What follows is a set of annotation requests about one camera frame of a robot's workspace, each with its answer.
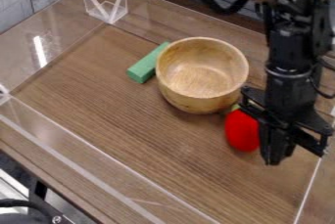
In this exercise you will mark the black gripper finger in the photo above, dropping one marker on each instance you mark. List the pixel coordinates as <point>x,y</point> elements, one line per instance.
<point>277,143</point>

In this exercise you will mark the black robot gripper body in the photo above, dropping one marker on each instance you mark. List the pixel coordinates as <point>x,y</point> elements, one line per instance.
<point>285,105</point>

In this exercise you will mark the red toy strawberry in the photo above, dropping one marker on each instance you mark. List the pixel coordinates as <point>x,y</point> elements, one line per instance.
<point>240,129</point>

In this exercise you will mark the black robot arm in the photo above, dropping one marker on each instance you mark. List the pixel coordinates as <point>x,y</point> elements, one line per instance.
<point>299,37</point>

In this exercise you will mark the wooden bowl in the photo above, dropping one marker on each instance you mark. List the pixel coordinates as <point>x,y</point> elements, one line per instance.
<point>201,72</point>

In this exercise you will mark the green rectangular block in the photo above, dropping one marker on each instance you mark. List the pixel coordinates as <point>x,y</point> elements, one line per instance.
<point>143,69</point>

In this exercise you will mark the clear acrylic tray wall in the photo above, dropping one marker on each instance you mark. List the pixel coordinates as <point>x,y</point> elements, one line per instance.
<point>129,158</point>

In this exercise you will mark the black table leg bracket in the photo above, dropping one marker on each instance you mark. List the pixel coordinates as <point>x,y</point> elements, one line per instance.
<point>37,196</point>

